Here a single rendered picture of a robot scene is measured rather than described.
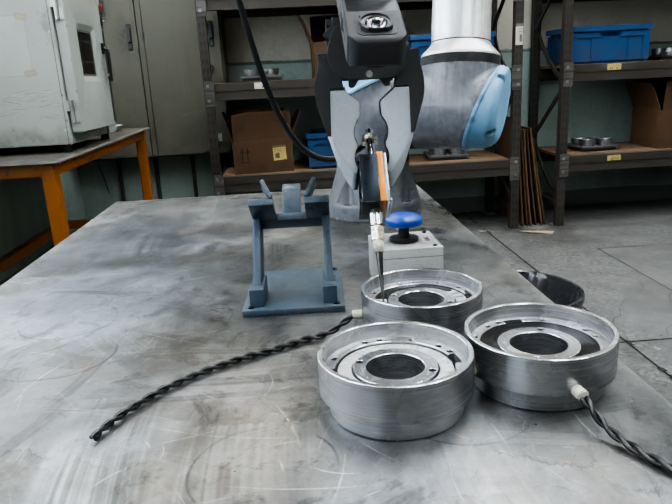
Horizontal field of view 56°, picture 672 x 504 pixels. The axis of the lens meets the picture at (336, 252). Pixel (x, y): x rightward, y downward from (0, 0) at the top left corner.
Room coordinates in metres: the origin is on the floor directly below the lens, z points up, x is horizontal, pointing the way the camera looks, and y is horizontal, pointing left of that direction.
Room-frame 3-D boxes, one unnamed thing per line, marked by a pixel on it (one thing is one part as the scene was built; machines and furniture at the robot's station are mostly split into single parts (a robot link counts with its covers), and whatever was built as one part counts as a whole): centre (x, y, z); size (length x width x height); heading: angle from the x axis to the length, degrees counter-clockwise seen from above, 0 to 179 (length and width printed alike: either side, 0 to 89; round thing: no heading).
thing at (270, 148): (4.09, 0.43, 0.64); 0.49 x 0.40 x 0.37; 98
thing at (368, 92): (1.01, -0.07, 0.97); 0.13 x 0.12 x 0.14; 67
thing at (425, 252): (0.67, -0.07, 0.82); 0.08 x 0.07 x 0.05; 3
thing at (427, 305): (0.52, -0.07, 0.82); 0.10 x 0.10 x 0.04
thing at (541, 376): (0.42, -0.14, 0.82); 0.10 x 0.10 x 0.04
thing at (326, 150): (4.14, -0.11, 0.56); 0.52 x 0.38 x 0.22; 90
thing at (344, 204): (1.02, -0.07, 0.85); 0.15 x 0.15 x 0.10
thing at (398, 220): (0.66, -0.07, 0.85); 0.04 x 0.04 x 0.05
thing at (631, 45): (4.23, -1.74, 1.11); 0.52 x 0.38 x 0.22; 93
